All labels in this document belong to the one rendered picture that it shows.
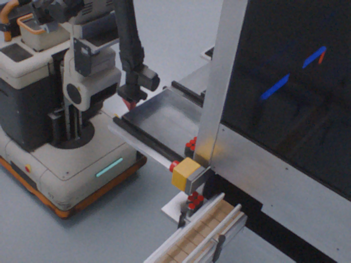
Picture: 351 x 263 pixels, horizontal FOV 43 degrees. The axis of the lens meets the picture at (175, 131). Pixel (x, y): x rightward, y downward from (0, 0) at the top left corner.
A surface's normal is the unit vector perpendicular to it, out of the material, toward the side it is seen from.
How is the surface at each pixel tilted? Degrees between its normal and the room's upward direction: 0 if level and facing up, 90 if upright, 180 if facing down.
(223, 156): 90
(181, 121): 0
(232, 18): 90
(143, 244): 0
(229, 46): 90
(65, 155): 0
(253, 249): 90
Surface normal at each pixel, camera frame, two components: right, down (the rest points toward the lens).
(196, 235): 0.11, -0.73
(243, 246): -0.64, 0.47
